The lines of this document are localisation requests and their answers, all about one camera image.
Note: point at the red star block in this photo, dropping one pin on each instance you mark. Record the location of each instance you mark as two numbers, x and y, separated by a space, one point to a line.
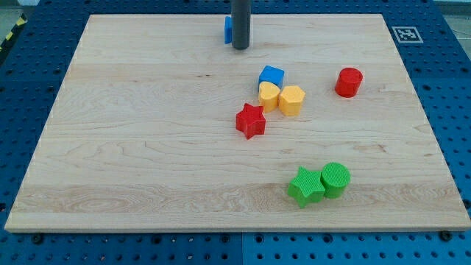
251 121

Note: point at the green star block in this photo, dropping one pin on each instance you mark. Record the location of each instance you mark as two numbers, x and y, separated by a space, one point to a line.
306 187

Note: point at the yellow heart block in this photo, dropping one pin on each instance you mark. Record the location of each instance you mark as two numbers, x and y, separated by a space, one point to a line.
268 96

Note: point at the yellow hexagon block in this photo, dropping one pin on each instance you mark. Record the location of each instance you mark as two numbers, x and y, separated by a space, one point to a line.
291 100

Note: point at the blue cube block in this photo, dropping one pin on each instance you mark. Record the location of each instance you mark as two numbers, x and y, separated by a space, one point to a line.
272 75

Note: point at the wooden board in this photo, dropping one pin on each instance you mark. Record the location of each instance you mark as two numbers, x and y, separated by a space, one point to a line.
142 135

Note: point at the blue block behind rod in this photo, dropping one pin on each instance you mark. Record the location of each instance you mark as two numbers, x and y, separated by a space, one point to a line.
228 30

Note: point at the green cylinder block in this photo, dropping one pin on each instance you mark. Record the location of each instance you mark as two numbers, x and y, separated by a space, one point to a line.
335 177

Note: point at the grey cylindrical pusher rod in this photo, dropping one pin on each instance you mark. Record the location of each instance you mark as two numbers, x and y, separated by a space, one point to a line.
241 18

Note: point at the red cylinder block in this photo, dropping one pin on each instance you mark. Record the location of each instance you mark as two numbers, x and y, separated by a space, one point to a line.
348 82

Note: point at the white fiducial marker tag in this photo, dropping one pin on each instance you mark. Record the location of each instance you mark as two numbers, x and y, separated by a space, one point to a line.
407 34

